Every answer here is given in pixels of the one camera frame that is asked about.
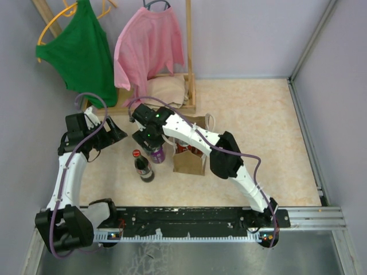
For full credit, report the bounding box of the folded beige cloth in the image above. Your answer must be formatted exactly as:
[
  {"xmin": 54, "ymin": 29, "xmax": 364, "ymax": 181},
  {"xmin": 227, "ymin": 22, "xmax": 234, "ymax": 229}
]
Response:
[{"xmin": 147, "ymin": 75, "xmax": 189, "ymax": 108}]

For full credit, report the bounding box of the purple cable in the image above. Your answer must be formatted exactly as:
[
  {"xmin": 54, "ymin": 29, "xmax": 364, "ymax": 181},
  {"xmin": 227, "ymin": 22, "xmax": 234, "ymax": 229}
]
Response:
[
  {"xmin": 126, "ymin": 96, "xmax": 280, "ymax": 249},
  {"xmin": 49, "ymin": 92, "xmax": 109, "ymax": 260}
]

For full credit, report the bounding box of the aluminium frame rail front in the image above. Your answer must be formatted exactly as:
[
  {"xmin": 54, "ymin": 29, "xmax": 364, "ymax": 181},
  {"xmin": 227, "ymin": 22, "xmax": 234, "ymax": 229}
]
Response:
[{"xmin": 34, "ymin": 206, "xmax": 345, "ymax": 233}]

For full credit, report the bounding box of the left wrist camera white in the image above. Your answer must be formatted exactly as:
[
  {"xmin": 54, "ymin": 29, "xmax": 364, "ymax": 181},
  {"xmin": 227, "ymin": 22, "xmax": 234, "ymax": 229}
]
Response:
[{"xmin": 83, "ymin": 107, "xmax": 101, "ymax": 130}]

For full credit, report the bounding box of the white cable duct strip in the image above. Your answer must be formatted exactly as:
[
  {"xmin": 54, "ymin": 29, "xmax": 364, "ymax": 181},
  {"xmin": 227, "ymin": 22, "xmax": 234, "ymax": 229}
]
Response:
[{"xmin": 93, "ymin": 230, "xmax": 278, "ymax": 246}]

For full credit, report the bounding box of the aluminium corner post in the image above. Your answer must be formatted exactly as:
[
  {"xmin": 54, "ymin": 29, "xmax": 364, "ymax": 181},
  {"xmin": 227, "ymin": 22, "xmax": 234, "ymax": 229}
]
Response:
[{"xmin": 288, "ymin": 0, "xmax": 339, "ymax": 83}]

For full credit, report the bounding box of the glass cola bottle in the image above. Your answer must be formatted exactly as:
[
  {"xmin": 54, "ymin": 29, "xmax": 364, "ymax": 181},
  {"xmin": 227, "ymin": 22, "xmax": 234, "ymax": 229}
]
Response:
[{"xmin": 132, "ymin": 150, "xmax": 155, "ymax": 183}]

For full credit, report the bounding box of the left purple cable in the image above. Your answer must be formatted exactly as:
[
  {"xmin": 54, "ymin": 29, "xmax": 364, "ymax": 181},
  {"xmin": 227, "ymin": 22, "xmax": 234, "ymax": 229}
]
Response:
[{"xmin": 49, "ymin": 92, "xmax": 109, "ymax": 260}]

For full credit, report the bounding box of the purple Fanta can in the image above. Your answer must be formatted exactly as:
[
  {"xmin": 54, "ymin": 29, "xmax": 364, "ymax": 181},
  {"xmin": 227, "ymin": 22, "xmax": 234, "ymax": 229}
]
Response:
[{"xmin": 150, "ymin": 146, "xmax": 166, "ymax": 164}]

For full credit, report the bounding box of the grey clothes hanger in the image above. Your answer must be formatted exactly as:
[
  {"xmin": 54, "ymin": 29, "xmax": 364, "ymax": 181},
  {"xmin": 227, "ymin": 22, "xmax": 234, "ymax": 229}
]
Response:
[{"xmin": 143, "ymin": 0, "xmax": 171, "ymax": 12}]

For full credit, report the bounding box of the green tank top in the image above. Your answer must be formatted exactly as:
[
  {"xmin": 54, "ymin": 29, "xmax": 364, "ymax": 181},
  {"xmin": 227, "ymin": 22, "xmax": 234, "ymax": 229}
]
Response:
[{"xmin": 36, "ymin": 1, "xmax": 118, "ymax": 107}]

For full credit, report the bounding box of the wooden clothes rack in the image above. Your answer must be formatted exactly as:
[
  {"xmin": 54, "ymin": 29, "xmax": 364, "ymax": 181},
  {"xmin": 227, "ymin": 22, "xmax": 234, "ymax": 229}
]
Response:
[{"xmin": 32, "ymin": 0, "xmax": 196, "ymax": 114}]

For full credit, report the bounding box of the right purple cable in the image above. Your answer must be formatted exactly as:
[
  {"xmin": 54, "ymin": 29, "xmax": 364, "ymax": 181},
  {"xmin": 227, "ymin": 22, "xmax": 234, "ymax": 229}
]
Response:
[{"xmin": 126, "ymin": 96, "xmax": 280, "ymax": 249}]

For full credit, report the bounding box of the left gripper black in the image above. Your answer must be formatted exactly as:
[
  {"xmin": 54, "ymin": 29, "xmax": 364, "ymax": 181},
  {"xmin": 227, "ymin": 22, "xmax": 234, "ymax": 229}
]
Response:
[{"xmin": 84, "ymin": 116, "xmax": 127, "ymax": 151}]

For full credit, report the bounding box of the yellow clothes hanger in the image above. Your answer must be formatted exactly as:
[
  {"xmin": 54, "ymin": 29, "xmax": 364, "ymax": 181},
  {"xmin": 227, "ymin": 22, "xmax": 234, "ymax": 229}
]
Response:
[{"xmin": 37, "ymin": 0, "xmax": 119, "ymax": 63}]

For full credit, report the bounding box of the pink t-shirt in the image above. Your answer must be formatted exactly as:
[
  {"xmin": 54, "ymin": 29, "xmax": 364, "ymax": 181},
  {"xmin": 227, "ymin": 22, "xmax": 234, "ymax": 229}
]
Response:
[{"xmin": 114, "ymin": 7, "xmax": 185, "ymax": 107}]

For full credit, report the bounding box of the red cola can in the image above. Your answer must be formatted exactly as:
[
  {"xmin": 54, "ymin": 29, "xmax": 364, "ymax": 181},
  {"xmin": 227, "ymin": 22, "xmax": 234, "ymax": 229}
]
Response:
[
  {"xmin": 176, "ymin": 140, "xmax": 191, "ymax": 154},
  {"xmin": 188, "ymin": 145, "xmax": 203, "ymax": 156}
]

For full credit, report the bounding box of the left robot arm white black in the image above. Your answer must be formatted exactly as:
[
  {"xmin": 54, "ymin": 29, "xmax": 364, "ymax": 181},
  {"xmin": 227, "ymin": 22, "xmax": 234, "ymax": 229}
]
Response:
[{"xmin": 35, "ymin": 112, "xmax": 127, "ymax": 257}]

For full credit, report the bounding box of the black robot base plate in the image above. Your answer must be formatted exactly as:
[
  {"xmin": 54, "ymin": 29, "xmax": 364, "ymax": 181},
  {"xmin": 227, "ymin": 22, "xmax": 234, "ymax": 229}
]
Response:
[{"xmin": 97, "ymin": 199, "xmax": 290, "ymax": 237}]

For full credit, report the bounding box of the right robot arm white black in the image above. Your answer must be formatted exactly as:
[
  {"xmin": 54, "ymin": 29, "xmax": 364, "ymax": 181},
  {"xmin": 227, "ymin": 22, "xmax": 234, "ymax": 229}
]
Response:
[{"xmin": 128, "ymin": 104, "xmax": 278, "ymax": 227}]

